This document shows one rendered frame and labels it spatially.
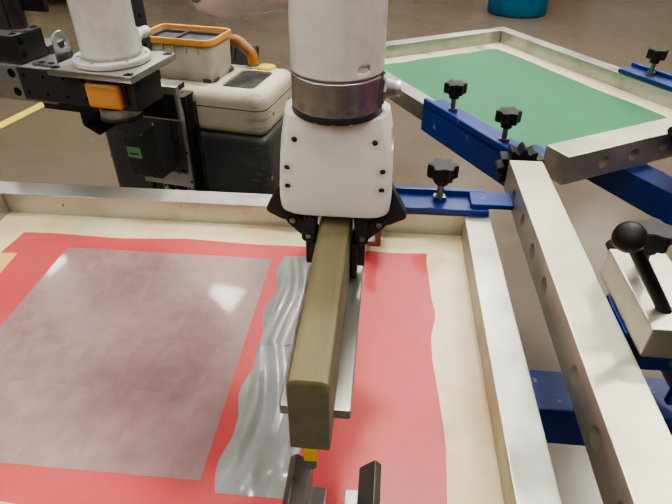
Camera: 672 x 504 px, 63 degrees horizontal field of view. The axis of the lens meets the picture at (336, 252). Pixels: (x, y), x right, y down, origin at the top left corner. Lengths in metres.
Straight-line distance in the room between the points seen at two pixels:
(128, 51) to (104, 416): 0.61
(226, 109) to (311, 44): 1.14
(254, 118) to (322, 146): 1.08
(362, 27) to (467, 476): 0.39
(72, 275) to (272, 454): 0.41
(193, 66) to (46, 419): 1.16
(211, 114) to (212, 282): 0.90
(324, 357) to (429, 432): 0.22
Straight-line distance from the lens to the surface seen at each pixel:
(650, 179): 1.18
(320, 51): 0.42
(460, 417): 0.59
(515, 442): 0.54
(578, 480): 1.79
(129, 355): 0.67
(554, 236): 0.71
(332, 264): 0.46
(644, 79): 1.52
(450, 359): 0.64
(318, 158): 0.47
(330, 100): 0.43
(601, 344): 0.58
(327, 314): 0.41
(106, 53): 1.00
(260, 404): 0.58
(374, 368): 0.62
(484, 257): 0.74
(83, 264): 0.84
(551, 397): 0.68
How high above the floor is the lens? 1.41
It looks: 36 degrees down
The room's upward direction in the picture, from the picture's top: straight up
